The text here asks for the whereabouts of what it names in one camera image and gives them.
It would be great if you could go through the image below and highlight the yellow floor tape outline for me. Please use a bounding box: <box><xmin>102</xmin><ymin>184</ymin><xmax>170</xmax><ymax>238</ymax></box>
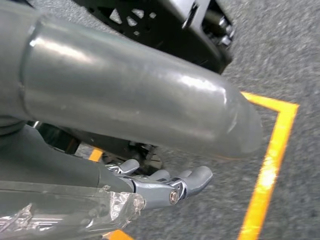
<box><xmin>88</xmin><ymin>92</ymin><xmax>300</xmax><ymax>240</ymax></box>

